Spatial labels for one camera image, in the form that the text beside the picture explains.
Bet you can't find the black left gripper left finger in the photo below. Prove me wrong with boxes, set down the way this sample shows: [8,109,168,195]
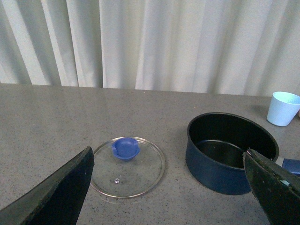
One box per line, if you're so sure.
[0,147,94,225]

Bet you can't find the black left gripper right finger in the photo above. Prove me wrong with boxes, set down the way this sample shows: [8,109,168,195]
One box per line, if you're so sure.
[243,151,300,225]

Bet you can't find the glass pot lid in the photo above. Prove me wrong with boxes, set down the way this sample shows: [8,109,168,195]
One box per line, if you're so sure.
[91,137,165,198]

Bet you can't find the dark blue saucepan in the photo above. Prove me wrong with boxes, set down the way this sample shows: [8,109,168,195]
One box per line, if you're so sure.
[185,112,300,195]

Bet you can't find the light blue plastic cup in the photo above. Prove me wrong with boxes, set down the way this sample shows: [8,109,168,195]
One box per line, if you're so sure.
[267,91,300,127]

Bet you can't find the white pleated curtain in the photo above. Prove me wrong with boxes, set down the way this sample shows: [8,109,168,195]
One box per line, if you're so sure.
[0,0,300,96]

